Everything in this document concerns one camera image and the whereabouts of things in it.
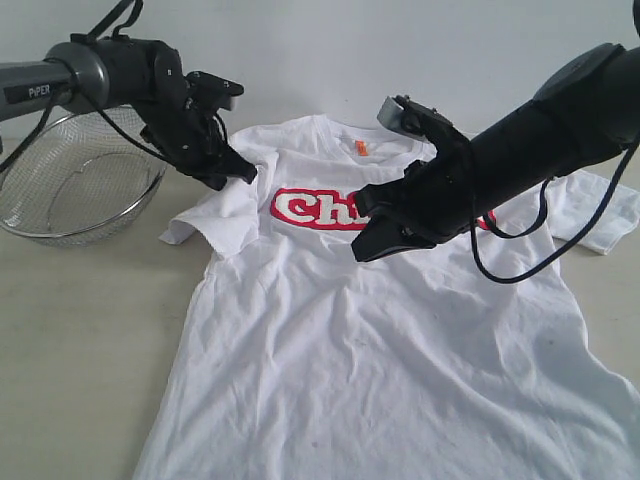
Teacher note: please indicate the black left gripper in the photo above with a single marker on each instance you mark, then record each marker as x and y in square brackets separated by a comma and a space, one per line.
[191, 140]

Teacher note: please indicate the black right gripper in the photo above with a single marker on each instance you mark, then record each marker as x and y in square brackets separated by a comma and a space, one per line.
[434, 199]

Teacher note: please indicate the white t-shirt red logo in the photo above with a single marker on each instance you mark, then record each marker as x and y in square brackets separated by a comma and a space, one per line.
[298, 362]

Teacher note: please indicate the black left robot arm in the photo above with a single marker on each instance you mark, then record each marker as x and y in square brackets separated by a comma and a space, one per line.
[86, 75]

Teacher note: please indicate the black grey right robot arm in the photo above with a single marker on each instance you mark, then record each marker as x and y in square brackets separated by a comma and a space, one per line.
[585, 114]

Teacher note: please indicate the metal mesh strainer bowl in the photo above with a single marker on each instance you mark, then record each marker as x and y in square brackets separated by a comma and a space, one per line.
[82, 180]

